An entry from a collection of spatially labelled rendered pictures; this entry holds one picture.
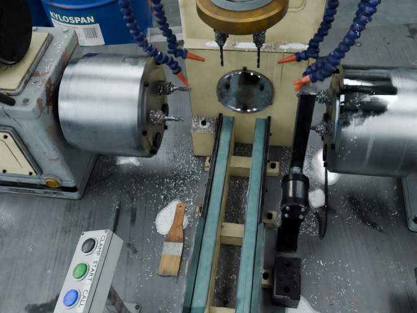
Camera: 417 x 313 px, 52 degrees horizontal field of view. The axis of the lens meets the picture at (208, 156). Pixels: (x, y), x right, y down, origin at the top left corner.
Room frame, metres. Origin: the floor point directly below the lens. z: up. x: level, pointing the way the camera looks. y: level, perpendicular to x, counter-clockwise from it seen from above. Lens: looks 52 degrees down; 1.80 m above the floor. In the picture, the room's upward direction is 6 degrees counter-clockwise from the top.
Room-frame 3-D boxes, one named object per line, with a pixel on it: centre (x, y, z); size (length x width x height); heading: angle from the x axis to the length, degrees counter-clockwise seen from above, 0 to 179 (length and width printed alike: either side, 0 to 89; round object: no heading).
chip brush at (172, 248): (0.52, 0.11, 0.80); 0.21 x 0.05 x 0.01; 168
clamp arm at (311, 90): (0.55, -0.19, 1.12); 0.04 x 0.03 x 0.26; 167
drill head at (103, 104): (0.79, 0.26, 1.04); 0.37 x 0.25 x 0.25; 77
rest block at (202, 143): (0.80, 0.00, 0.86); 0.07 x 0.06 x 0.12; 77
